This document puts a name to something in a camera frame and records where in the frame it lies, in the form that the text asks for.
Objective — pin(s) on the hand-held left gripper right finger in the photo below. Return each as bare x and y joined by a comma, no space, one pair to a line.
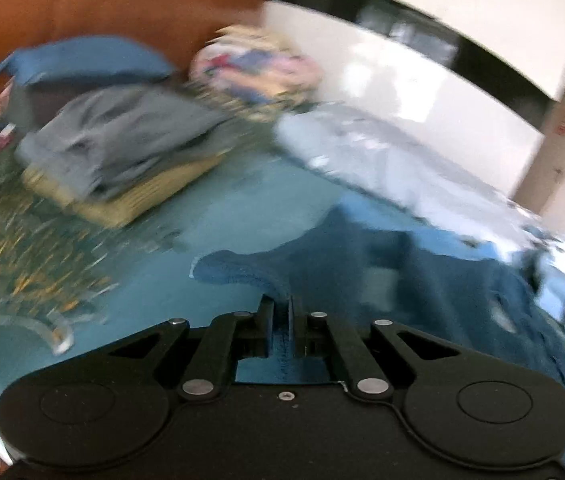
292,330

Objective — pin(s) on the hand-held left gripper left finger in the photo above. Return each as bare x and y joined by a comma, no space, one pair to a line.
268,330

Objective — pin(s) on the blue fleece garment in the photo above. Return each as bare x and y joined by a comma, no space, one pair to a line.
362,270

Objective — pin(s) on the grey folded clothes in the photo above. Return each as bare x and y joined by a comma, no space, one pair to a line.
122,135

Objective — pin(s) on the patterned teal bedspread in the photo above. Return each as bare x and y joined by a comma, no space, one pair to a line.
242,210

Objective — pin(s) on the yellow folded cloth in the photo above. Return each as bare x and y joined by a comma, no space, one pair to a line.
127,205

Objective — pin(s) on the light blue quilt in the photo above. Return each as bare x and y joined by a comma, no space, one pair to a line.
387,160

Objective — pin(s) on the colourful folded blanket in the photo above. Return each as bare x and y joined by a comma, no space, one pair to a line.
257,70

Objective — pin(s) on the white glossy wardrobe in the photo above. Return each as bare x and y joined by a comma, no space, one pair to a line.
412,85

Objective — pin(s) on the beige door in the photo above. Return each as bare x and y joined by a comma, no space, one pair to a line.
557,150

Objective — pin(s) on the blue pillow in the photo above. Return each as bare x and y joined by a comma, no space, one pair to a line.
87,57

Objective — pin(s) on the orange wooden headboard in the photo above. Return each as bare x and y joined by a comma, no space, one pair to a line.
87,0

